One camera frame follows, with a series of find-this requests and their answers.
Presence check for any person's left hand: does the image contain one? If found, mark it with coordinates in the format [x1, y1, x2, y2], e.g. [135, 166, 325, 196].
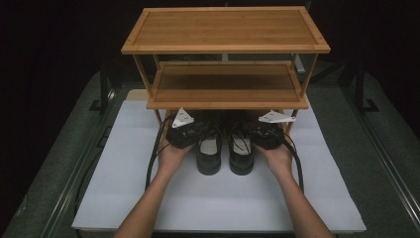
[157, 134, 195, 179]

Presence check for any black leather shoe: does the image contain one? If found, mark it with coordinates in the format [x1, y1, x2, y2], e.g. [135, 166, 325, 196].
[195, 111, 224, 177]
[227, 111, 257, 177]

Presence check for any wooden three-tier shoe rack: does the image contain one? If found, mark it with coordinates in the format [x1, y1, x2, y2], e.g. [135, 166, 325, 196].
[120, 5, 332, 146]

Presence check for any metal floor rail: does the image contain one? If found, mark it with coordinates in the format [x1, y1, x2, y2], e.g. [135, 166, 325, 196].
[340, 85, 420, 229]
[39, 88, 117, 238]

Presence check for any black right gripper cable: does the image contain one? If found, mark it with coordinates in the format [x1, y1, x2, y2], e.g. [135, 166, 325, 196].
[278, 130, 305, 195]

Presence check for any black metal stand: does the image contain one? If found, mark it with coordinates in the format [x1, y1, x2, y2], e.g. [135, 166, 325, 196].
[88, 60, 116, 116]
[354, 60, 380, 115]

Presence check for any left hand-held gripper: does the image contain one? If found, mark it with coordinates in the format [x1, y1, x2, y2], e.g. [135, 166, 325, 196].
[164, 107, 200, 149]

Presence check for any person's right hand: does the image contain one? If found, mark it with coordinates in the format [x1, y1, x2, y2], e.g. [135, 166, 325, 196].
[255, 133, 295, 182]

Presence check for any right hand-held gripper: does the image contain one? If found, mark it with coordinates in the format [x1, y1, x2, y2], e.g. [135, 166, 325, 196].
[252, 109, 297, 150]

